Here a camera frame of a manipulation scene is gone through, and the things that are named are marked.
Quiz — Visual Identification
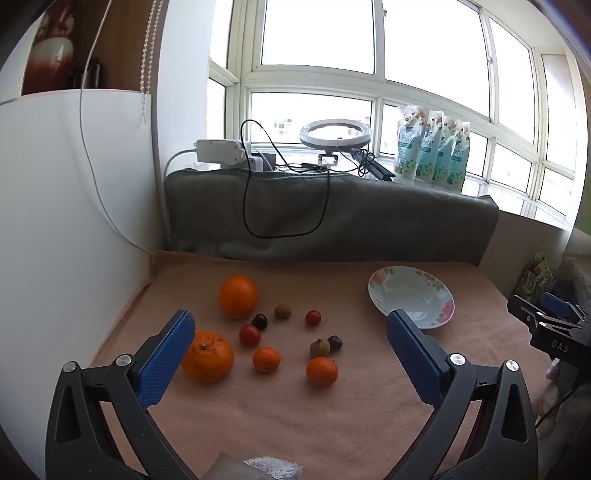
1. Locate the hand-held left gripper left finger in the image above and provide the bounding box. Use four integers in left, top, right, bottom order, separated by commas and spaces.
45, 309, 199, 480

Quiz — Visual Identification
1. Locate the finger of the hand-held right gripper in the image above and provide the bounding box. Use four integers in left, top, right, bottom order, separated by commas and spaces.
540, 292, 583, 321
507, 295, 546, 332

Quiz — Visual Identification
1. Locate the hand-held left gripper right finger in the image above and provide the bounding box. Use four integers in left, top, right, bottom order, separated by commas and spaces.
386, 309, 541, 480

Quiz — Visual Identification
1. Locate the large bumpy mandarin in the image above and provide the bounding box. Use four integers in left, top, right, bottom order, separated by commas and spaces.
181, 331, 235, 384

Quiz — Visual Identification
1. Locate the white floral plate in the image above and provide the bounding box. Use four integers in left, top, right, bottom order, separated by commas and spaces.
368, 266, 455, 329

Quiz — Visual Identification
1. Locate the large smooth orange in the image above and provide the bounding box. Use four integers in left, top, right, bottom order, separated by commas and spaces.
219, 275, 259, 320

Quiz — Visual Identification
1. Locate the small mandarin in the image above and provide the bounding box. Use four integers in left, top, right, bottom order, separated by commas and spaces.
252, 346, 282, 374
306, 357, 339, 387

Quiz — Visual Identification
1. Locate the green packet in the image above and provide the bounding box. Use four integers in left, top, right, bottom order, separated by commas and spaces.
516, 252, 555, 297

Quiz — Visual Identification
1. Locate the grey cushion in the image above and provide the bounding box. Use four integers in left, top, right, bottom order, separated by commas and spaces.
164, 168, 500, 266

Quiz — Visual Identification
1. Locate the white fluffy cloth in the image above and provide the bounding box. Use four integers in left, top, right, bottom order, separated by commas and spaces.
244, 457, 304, 480

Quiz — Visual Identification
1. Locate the floral refill pouch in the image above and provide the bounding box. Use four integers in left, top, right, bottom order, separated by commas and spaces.
435, 115, 459, 186
394, 105, 428, 180
416, 111, 445, 184
447, 121, 472, 191

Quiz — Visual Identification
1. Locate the white board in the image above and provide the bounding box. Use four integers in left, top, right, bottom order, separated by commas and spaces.
0, 88, 163, 444

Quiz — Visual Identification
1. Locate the black cable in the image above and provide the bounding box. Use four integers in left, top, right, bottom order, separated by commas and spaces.
241, 120, 331, 239

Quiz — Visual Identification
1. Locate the thin white cable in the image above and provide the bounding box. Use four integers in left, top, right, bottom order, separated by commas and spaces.
78, 0, 156, 257

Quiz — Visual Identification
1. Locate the white ring light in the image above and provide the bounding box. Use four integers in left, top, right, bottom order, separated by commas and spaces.
300, 119, 370, 151

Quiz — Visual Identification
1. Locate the white window frame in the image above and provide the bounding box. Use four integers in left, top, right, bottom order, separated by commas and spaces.
208, 0, 580, 228

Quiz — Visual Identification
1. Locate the white bead cord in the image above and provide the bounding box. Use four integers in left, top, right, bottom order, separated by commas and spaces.
139, 0, 167, 123

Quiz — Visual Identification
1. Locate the vase wall poster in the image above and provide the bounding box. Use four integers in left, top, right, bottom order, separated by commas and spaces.
22, 9, 75, 96

